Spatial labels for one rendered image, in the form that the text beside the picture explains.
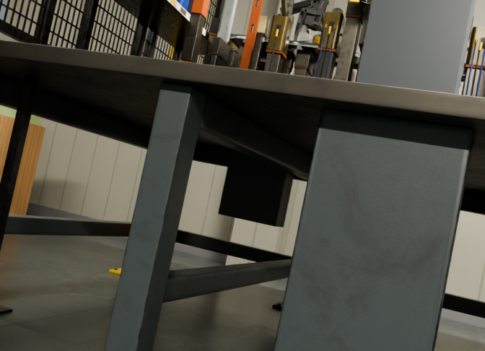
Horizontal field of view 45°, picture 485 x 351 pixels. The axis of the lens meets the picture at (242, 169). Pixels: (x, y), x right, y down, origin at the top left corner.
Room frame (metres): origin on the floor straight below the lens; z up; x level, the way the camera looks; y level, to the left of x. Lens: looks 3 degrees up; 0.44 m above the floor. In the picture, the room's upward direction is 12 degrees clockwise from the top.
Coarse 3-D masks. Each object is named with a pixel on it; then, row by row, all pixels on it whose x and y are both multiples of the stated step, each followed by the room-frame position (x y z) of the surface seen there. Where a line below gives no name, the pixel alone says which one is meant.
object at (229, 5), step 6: (228, 0) 2.13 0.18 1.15; (234, 0) 2.19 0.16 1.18; (228, 6) 2.15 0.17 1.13; (234, 6) 2.20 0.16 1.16; (222, 12) 2.10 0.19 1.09; (228, 12) 2.16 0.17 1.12; (234, 12) 2.21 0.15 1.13; (222, 18) 2.11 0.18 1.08; (228, 18) 2.17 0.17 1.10; (222, 24) 2.13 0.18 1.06; (228, 24) 2.18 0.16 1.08; (222, 30) 2.14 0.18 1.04; (228, 30) 2.19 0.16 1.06; (222, 36) 2.15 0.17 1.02; (228, 36) 2.21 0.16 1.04
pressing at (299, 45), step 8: (232, 40) 2.08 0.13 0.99; (240, 40) 2.08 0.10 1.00; (264, 40) 1.98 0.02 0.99; (264, 48) 2.12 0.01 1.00; (288, 48) 2.06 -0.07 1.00; (296, 48) 2.03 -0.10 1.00; (304, 48) 2.01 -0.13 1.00; (312, 48) 1.99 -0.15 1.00; (264, 56) 2.22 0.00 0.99; (336, 64) 2.12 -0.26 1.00; (464, 64) 1.80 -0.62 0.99
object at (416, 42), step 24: (384, 0) 1.22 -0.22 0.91; (408, 0) 1.20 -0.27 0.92; (432, 0) 1.18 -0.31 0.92; (456, 0) 1.16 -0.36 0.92; (384, 24) 1.21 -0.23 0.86; (408, 24) 1.20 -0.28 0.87; (432, 24) 1.18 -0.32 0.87; (456, 24) 1.16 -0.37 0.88; (384, 48) 1.21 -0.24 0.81; (408, 48) 1.19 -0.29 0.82; (432, 48) 1.17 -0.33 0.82; (456, 48) 1.16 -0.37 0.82; (360, 72) 1.22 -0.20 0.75; (384, 72) 1.21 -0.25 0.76; (408, 72) 1.19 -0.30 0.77; (432, 72) 1.17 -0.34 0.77; (456, 72) 1.16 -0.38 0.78
